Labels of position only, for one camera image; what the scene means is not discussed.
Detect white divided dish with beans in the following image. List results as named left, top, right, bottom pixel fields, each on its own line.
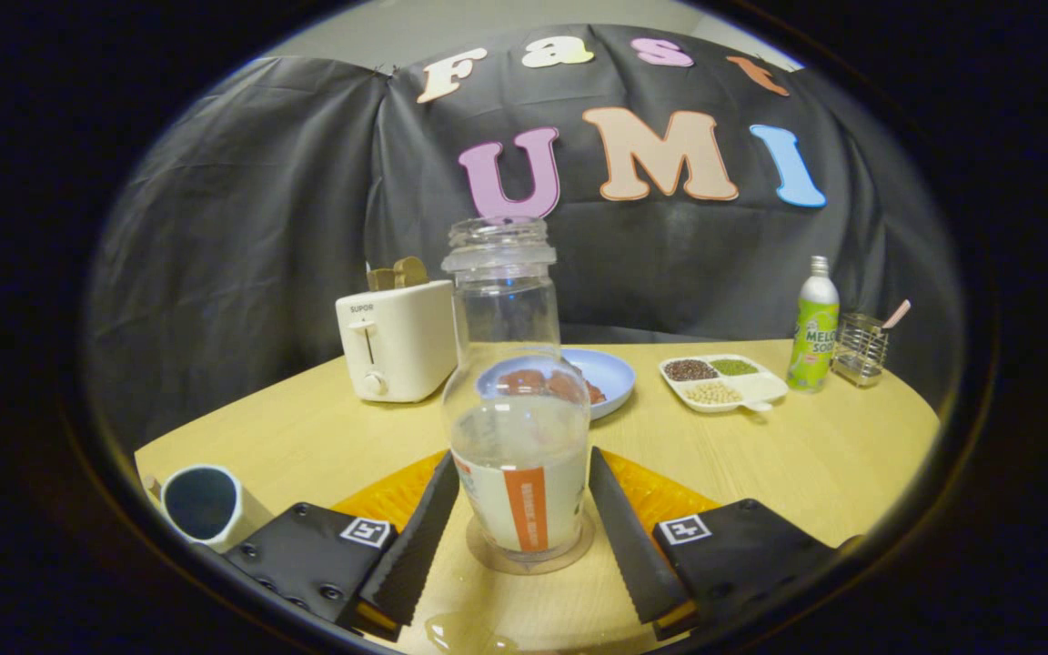
left=659, top=354, right=790, bottom=415

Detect wire mesh holder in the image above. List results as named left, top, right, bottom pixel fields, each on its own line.
left=831, top=313, right=890, bottom=388

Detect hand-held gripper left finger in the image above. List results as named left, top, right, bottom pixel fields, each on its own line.
left=219, top=450, right=461, bottom=642

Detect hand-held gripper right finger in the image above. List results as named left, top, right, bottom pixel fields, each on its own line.
left=589, top=446, right=862, bottom=640

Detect spilled juice puddle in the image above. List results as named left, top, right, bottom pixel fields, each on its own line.
left=424, top=611, right=525, bottom=655

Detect green soda bottle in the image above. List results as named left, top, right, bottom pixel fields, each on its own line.
left=786, top=256, right=841, bottom=393

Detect pale green cup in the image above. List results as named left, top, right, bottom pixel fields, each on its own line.
left=144, top=465, right=275, bottom=553

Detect wooden table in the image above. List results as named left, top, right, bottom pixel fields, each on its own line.
left=135, top=339, right=942, bottom=655

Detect round cork coaster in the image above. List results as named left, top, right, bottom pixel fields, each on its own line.
left=466, top=514, right=596, bottom=576

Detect clear glass juice bottle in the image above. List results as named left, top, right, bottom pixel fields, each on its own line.
left=441, top=217, right=592, bottom=563

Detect white toaster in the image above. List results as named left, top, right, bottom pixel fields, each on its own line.
left=335, top=279, right=458, bottom=404

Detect black backdrop cloth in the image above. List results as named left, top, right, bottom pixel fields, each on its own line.
left=83, top=23, right=966, bottom=451

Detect brown food pieces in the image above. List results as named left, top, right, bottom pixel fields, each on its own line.
left=497, top=368, right=607, bottom=406

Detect toast slices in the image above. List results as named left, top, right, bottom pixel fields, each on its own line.
left=366, top=256, right=429, bottom=293

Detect blue plate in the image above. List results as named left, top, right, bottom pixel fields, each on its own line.
left=479, top=348, right=637, bottom=421

